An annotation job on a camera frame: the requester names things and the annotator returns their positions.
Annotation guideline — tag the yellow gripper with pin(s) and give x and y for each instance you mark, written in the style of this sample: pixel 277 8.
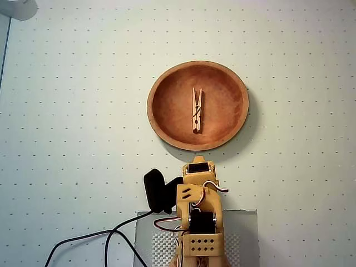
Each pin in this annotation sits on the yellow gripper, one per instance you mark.
pixel 196 176

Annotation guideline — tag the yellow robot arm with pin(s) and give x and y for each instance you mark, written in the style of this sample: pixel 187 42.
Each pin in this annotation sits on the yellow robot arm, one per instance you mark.
pixel 203 244

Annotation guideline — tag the white woven grip mat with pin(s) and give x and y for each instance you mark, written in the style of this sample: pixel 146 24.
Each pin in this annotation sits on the white woven grip mat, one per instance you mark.
pixel 162 244

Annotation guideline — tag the brown wooden bowl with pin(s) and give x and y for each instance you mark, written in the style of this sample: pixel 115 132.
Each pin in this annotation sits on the brown wooden bowl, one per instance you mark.
pixel 225 111

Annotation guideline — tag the wooden clothespin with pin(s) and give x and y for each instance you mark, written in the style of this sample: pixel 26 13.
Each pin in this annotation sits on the wooden clothespin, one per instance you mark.
pixel 201 111

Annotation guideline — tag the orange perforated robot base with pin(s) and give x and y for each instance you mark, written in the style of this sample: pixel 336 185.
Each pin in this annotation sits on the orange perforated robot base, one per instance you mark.
pixel 201 262

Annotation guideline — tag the white cylindrical object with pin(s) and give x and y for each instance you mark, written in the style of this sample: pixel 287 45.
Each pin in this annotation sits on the white cylindrical object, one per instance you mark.
pixel 19 8

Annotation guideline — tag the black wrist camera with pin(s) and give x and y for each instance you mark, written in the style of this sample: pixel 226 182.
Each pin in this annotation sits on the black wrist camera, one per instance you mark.
pixel 155 192

